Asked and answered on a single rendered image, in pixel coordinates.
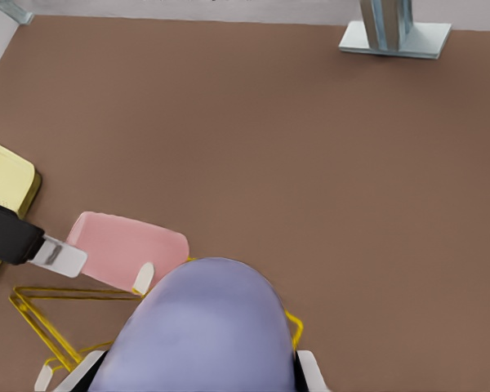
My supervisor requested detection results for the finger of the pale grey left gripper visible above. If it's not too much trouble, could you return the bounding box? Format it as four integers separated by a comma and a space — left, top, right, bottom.
27, 234, 89, 279

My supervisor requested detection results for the pale yellow plate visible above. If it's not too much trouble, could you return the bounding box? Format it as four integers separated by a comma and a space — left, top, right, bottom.
0, 139, 42, 275

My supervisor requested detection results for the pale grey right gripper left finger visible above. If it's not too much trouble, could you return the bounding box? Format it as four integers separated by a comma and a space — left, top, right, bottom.
51, 350, 109, 392

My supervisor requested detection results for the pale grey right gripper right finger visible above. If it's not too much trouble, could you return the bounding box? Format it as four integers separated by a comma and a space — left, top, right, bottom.
293, 350, 332, 392

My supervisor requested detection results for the yellow wire dish rack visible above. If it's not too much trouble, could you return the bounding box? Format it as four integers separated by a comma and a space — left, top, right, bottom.
8, 255, 305, 392

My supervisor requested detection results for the pink plate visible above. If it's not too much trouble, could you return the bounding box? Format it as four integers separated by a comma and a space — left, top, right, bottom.
65, 211, 190, 293

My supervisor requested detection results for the silver frame post with foot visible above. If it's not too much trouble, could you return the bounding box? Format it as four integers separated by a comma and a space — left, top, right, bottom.
0, 0, 34, 25
337, 0, 453, 60

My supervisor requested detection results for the lavender round plate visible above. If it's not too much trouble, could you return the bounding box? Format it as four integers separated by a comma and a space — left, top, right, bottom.
87, 256, 298, 392

